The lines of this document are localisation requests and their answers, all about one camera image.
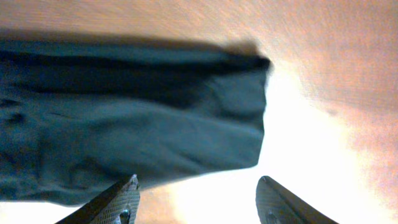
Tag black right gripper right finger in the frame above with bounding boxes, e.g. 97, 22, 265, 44
256, 176, 338, 224

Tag black leggings red waistband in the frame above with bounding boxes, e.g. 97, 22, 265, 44
1, 40, 271, 205

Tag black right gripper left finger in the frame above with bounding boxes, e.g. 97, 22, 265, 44
56, 174, 140, 224

